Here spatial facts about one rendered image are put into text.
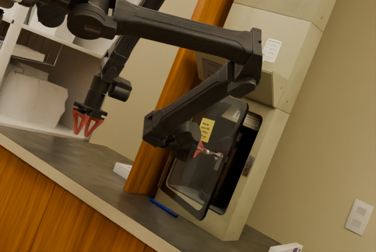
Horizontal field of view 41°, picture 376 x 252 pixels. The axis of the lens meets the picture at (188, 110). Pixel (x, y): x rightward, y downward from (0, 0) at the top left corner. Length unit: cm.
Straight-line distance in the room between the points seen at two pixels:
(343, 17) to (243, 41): 109
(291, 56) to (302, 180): 58
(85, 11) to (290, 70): 85
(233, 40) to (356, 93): 103
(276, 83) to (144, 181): 62
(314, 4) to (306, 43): 13
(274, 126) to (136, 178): 53
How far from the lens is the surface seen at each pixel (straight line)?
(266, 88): 162
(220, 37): 109
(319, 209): 204
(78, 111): 166
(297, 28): 172
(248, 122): 174
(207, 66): 175
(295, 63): 169
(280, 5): 178
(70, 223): 177
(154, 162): 188
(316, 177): 205
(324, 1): 175
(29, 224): 193
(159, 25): 106
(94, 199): 166
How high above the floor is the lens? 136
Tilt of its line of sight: 2 degrees down
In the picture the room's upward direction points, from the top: 22 degrees clockwise
